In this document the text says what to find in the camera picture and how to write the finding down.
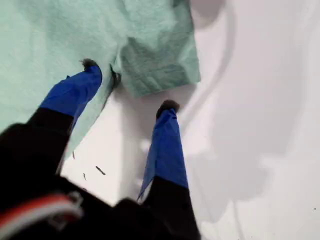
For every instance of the pale green t-shirt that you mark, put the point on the pale green t-shirt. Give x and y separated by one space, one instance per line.
62 30

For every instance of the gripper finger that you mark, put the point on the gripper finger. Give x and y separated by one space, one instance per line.
166 150
72 92

